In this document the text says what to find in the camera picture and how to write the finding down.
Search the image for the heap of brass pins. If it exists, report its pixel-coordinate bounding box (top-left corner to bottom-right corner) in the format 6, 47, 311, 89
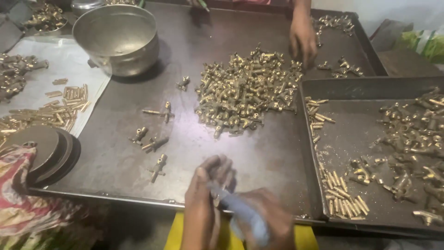
0, 78, 92, 140

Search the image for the scattered group of brass fittings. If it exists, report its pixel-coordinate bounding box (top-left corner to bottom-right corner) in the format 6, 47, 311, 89
312, 15, 355, 48

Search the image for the bunch of brass pins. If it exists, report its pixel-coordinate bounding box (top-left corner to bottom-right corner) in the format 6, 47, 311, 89
317, 160, 370, 221

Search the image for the spread of brass fittings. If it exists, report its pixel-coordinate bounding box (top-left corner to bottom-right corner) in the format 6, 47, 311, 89
348, 87, 444, 227

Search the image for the dark metal tray with rim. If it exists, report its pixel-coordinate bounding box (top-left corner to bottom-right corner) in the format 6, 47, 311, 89
300, 76, 444, 241

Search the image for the row of brass pins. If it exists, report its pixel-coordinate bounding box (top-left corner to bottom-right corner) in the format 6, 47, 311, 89
305, 96, 336, 144

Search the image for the heap of dull brass fittings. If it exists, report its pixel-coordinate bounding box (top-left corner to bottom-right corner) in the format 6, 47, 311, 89
0, 53, 50, 104

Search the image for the person's yellow garment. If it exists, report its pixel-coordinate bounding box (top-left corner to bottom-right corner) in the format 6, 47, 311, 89
164, 212, 320, 250

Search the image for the white plastic sheet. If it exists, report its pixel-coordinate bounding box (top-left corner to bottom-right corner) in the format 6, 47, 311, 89
0, 36, 112, 139

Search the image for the brass valve fitting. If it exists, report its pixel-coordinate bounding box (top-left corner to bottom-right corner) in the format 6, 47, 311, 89
175, 76, 191, 92
128, 126, 149, 146
142, 101, 175, 124
142, 136, 170, 153
148, 154, 168, 183

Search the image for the blue handled screwdriver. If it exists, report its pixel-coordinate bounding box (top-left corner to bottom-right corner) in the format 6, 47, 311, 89
207, 182, 270, 246

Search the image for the green and white bag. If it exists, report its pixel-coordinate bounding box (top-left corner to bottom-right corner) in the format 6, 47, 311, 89
395, 29, 444, 65

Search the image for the bowl filled with brass fittings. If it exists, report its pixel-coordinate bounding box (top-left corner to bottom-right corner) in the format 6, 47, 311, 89
22, 2, 68, 34

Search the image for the large pile of brass fittings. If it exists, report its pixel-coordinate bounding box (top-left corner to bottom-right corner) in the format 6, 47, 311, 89
194, 43, 305, 139

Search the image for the person's left hand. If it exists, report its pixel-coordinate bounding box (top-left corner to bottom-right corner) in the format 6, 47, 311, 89
184, 154, 237, 223

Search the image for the steel lidded container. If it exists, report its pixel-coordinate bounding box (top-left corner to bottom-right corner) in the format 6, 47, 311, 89
71, 0, 105, 16

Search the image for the person's right hand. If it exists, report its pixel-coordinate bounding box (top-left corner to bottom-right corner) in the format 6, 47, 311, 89
231, 189, 296, 250

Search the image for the small cluster of brass fittings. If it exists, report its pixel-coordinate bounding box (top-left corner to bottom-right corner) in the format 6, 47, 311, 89
317, 57, 364, 79

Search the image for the large dark metal tray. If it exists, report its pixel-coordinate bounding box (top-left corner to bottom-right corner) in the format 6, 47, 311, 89
29, 0, 389, 224

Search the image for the round dark metal disc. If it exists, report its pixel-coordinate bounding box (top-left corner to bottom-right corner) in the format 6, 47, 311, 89
31, 135, 82, 188
4, 126, 60, 174
28, 129, 74, 183

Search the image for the steel bowl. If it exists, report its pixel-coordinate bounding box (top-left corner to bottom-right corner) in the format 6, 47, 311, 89
72, 4, 161, 78

